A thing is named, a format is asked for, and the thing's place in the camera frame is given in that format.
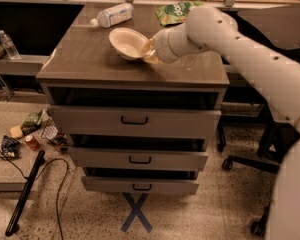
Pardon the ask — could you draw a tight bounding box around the white paper bowl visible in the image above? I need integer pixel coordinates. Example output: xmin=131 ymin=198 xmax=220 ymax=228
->
xmin=109 ymin=27 xmax=148 ymax=61

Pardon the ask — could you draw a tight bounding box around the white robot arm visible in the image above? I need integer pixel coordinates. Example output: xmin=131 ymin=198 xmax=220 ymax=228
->
xmin=142 ymin=6 xmax=300 ymax=240

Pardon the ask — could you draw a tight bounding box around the clear plastic bottle lying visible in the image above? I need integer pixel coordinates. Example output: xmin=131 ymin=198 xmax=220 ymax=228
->
xmin=90 ymin=3 xmax=133 ymax=28

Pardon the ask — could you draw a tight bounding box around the small upright water bottle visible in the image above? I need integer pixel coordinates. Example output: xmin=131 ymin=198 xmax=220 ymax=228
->
xmin=0 ymin=30 xmax=20 ymax=60

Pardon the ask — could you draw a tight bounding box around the green chip bag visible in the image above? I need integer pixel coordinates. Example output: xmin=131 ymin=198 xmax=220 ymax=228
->
xmin=155 ymin=1 xmax=203 ymax=27

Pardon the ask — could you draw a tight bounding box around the grey drawer cabinet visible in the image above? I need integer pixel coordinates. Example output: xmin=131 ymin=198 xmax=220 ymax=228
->
xmin=37 ymin=6 xmax=229 ymax=183

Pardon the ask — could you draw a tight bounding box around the top grey drawer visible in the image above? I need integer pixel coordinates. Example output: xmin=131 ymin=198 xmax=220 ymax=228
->
xmin=48 ymin=105 xmax=221 ymax=139

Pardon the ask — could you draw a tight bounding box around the grey drawer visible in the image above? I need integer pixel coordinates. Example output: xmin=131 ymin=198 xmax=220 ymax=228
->
xmin=48 ymin=105 xmax=221 ymax=139
xmin=81 ymin=176 xmax=199 ymax=195
xmin=69 ymin=147 xmax=207 ymax=171

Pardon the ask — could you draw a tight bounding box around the middle grey drawer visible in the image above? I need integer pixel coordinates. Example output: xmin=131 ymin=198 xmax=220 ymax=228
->
xmin=69 ymin=147 xmax=207 ymax=171

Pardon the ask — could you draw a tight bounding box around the colourful snack pack floor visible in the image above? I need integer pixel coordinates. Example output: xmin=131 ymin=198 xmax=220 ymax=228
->
xmin=52 ymin=134 xmax=69 ymax=154

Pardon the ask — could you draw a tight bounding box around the green bag on floor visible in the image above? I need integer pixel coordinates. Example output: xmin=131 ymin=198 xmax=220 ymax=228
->
xmin=21 ymin=110 xmax=44 ymax=135

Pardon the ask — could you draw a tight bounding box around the bottom grey drawer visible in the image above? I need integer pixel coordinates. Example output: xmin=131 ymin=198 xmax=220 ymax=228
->
xmin=81 ymin=176 xmax=199 ymax=195

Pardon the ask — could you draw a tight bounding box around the red can on floor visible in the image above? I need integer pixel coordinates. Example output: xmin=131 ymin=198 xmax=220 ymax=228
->
xmin=25 ymin=134 xmax=40 ymax=151

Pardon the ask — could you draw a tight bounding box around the black office chair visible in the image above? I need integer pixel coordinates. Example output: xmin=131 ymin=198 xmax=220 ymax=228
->
xmin=217 ymin=120 xmax=300 ymax=237

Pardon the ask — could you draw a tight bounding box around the blue tape cross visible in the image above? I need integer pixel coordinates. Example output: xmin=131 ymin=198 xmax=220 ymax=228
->
xmin=121 ymin=193 xmax=153 ymax=233

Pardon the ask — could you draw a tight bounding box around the yellow sponge on floor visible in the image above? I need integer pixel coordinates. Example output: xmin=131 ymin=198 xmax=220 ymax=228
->
xmin=10 ymin=125 xmax=23 ymax=139

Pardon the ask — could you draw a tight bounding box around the dark blue snack bag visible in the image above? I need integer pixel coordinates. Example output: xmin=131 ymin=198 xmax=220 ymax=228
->
xmin=0 ymin=135 xmax=21 ymax=159

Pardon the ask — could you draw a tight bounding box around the black bar on floor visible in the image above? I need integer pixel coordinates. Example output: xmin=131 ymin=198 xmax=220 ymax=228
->
xmin=5 ymin=150 xmax=45 ymax=237

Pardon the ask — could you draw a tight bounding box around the wire basket on floor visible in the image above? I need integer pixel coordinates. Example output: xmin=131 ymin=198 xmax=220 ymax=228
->
xmin=41 ymin=118 xmax=58 ymax=141

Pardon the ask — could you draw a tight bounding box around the black floor cable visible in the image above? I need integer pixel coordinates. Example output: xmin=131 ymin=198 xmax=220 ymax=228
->
xmin=0 ymin=137 xmax=71 ymax=240

